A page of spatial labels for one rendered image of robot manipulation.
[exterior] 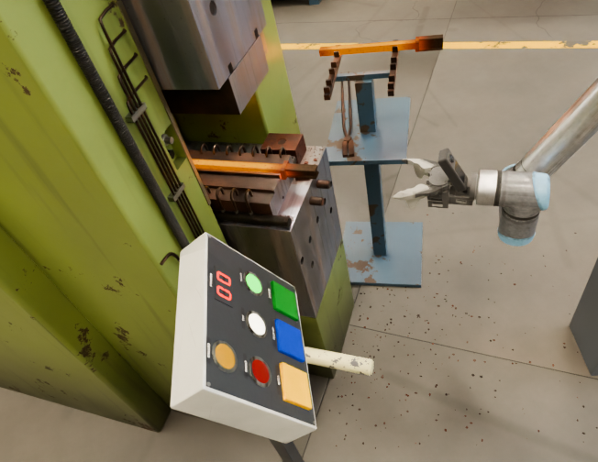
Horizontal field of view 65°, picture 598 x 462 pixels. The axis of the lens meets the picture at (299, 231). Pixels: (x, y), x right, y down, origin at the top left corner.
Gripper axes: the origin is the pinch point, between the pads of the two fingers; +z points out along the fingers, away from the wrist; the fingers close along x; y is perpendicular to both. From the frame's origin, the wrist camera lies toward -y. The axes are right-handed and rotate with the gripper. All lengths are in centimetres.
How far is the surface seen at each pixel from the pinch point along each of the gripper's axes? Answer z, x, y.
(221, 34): 33, -10, -45
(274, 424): 10, -70, -2
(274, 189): 32.8, -7.4, 1.0
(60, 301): 91, -46, 15
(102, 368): 91, -52, 47
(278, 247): 32.2, -16.0, 16.0
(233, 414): 14, -73, -9
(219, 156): 56, 5, 1
